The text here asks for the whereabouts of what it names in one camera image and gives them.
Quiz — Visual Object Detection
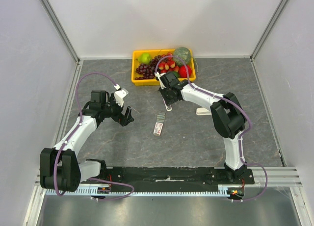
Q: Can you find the aluminium frame rail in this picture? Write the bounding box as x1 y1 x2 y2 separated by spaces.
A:
34 165 303 187

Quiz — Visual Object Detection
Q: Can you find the green netted melon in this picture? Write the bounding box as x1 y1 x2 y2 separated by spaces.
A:
172 47 192 67

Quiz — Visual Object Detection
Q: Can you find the red strawberry cluster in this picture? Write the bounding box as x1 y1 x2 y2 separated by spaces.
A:
157 52 179 73

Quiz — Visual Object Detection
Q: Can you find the green pear fruit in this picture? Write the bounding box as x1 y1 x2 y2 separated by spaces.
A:
137 53 152 64

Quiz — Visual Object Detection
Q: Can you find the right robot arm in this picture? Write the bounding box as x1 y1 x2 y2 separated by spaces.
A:
156 72 252 184

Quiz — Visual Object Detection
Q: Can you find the white rectangular case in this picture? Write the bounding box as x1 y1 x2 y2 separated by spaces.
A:
196 107 211 116

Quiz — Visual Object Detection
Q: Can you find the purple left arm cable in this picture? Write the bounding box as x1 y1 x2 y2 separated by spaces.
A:
53 73 135 201

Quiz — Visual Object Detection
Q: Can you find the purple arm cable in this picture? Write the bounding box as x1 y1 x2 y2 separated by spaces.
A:
53 73 135 201
154 56 268 202

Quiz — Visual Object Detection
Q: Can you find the dark purple grape bunch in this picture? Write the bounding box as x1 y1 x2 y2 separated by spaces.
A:
135 55 160 80

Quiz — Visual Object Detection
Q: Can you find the red white staple box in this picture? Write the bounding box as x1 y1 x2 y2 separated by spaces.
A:
153 112 165 136

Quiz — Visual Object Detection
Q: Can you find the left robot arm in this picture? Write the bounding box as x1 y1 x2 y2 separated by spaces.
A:
40 89 134 193

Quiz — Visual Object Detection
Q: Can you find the green lime fruit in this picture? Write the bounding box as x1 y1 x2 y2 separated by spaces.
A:
173 72 180 78

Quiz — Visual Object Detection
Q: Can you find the green white stapler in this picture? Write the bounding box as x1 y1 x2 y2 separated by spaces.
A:
163 101 172 112

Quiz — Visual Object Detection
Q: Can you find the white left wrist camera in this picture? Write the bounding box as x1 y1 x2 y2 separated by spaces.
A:
114 84 129 107

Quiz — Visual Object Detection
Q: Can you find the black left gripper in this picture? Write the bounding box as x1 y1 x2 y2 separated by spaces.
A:
101 94 133 126

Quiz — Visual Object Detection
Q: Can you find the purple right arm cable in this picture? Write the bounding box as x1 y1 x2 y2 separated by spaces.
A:
154 56 268 202

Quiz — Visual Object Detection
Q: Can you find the yellow plastic tray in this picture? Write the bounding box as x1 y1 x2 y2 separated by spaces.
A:
131 47 197 86

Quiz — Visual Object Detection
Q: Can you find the grey slotted cable duct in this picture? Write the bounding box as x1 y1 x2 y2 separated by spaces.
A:
46 184 247 197

